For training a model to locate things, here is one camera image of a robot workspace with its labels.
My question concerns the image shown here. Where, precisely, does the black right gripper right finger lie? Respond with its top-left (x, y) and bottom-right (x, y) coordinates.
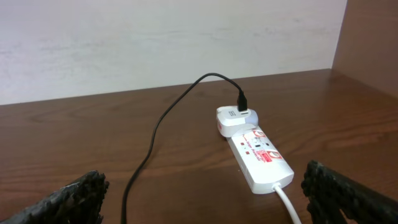
top-left (301, 160), bottom-right (397, 224)

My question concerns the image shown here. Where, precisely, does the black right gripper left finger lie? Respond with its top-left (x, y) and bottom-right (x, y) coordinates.
top-left (1, 170), bottom-right (109, 224)

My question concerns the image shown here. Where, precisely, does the white USB charger adapter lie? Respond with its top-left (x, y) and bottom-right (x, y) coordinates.
top-left (216, 106), bottom-right (259, 138)

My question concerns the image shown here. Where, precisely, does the white power strip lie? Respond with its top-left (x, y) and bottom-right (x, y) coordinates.
top-left (228, 128), bottom-right (294, 194)

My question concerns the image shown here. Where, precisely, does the white power strip cord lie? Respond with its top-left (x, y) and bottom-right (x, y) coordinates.
top-left (272, 183), bottom-right (302, 224)

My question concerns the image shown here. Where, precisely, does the black charger cable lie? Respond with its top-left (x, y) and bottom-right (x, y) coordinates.
top-left (120, 72), bottom-right (249, 224)

